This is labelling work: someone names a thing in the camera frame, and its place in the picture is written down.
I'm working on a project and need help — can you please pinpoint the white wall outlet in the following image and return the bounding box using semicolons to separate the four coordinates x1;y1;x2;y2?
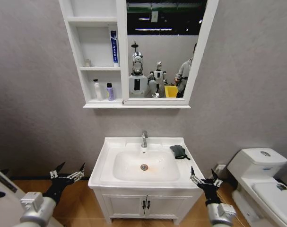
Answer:
215;164;227;175

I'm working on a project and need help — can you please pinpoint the chrome faucet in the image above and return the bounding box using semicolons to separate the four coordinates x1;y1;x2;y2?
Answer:
140;130;148;148

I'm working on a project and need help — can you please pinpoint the white toilet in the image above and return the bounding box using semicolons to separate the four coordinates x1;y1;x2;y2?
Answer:
226;148;287;227

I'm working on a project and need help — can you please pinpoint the white wall cabinet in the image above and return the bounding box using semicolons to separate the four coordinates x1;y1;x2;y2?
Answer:
58;0;220;109

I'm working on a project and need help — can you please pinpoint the dark green towel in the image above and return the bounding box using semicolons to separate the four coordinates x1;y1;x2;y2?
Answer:
169;144;191;161

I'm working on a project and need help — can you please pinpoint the white bottle black cap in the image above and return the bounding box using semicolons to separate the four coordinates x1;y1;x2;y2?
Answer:
93;79;104;102

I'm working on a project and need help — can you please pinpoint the white appliance panel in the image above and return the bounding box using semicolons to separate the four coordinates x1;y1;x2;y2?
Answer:
0;164;28;227

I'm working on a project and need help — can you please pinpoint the white ceramic washbasin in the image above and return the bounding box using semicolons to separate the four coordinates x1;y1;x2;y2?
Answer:
88;136;200;190

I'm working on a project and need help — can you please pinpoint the white vanity cabinet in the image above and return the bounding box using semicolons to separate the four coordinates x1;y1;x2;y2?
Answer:
93;186;204;226

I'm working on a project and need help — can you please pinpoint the blue white toothpaste tube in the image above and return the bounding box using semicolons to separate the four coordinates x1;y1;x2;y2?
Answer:
110;30;119;68

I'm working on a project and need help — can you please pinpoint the purple bottle black cap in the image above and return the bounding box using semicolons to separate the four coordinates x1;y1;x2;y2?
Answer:
106;82;116;102

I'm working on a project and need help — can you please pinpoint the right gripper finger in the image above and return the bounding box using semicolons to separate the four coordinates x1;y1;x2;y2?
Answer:
211;168;223;188
190;166;201;185

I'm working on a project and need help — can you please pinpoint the cabinet mirror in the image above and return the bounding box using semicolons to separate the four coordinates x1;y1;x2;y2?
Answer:
126;0;208;99

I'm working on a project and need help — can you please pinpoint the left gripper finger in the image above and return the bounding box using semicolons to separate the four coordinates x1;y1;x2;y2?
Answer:
67;162;86;183
49;162;66;179

